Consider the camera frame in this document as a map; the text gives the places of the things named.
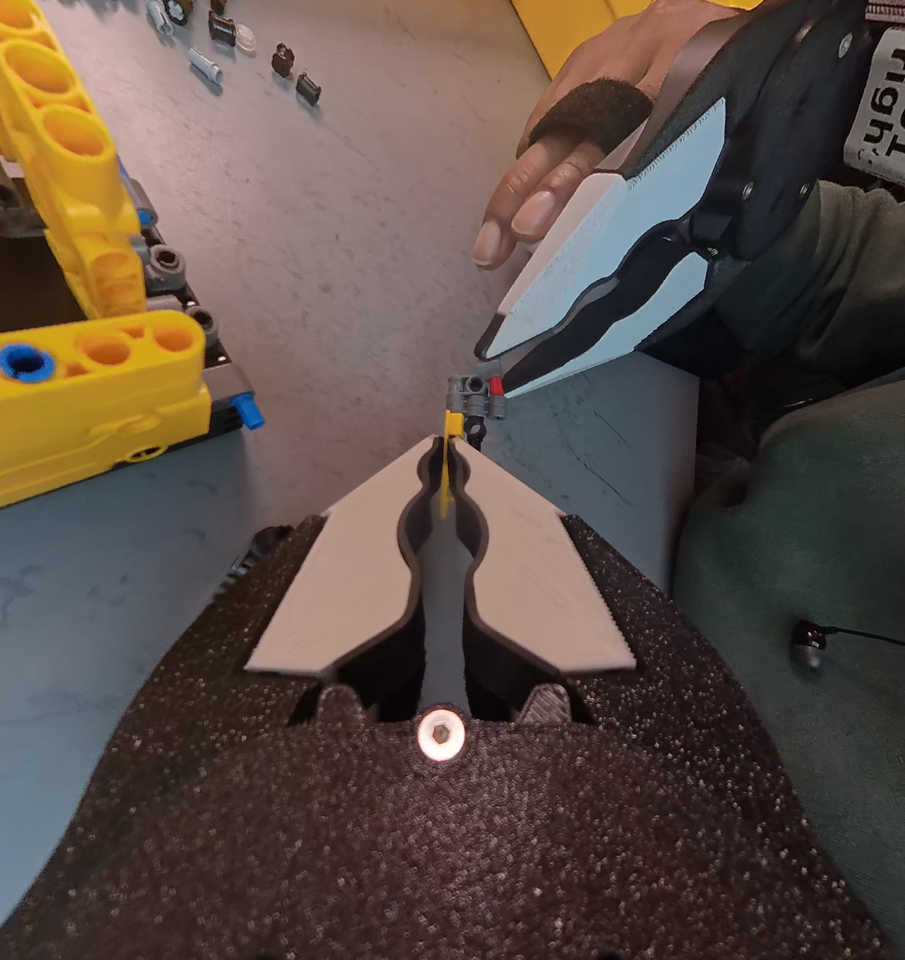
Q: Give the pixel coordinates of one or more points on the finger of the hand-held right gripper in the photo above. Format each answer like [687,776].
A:
[633,210]
[633,323]

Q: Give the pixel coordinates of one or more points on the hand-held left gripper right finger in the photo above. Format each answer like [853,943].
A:
[550,600]

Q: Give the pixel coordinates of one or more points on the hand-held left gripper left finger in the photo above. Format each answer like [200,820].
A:
[340,600]

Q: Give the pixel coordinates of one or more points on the red lego pin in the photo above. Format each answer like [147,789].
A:
[498,387]

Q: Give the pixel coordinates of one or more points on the small yellow lego subassembly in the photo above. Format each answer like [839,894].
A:
[450,450]

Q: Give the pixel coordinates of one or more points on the yellow black lego model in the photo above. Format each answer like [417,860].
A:
[63,390]

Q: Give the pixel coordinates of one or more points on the pile of small lego pins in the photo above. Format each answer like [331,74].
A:
[228,38]

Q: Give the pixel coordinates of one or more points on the person's right hand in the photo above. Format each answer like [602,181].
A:
[603,60]

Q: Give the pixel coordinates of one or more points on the yellow bin with small parts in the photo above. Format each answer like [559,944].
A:
[558,30]

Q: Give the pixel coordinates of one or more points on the person's green sweatshirt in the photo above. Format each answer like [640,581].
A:
[813,750]

